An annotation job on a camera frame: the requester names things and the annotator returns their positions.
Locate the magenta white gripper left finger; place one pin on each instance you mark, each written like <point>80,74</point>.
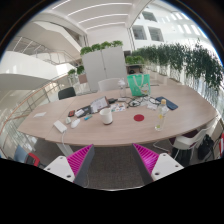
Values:
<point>74,167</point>

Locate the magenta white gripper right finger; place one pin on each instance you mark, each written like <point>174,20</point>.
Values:
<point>153,166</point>

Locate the clear plastic water bottle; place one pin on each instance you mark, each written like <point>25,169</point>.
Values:
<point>162,110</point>

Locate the white power adapter box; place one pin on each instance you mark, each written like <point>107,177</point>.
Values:
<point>60,126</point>

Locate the white computer mouse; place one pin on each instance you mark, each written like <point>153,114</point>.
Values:
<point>75,123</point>

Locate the red chair lower left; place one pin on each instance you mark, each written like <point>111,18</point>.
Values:
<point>32,159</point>

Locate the red round coaster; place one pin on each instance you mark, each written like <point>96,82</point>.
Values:
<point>139,117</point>

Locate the blue marker pen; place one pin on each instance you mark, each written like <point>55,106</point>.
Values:
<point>87,117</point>

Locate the red black smartphone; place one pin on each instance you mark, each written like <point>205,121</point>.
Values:
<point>71,113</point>

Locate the white chair at right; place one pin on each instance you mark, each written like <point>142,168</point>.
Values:
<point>183,145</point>

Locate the black bag on floor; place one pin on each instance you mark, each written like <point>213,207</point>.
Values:
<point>206,147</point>

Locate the white mug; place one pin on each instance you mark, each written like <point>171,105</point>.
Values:
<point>106,116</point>

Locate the dark blue notebook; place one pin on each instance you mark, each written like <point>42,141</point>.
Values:
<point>169,104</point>

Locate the tablet with white screen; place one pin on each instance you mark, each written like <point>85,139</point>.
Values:
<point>99,104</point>

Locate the black chair behind table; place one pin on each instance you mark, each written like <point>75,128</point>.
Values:
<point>66,93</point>

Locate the green tote bag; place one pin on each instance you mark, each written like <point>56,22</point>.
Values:
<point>139,84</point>

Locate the white chair behind table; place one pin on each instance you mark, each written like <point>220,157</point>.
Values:
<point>111,84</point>

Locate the clear bottle at back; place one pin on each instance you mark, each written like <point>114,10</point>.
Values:
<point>122,88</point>

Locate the white cabinet with plants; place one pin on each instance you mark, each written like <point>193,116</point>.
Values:
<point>104,64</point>

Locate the hanging green plant hedge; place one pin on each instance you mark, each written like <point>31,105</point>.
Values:
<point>196,61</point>

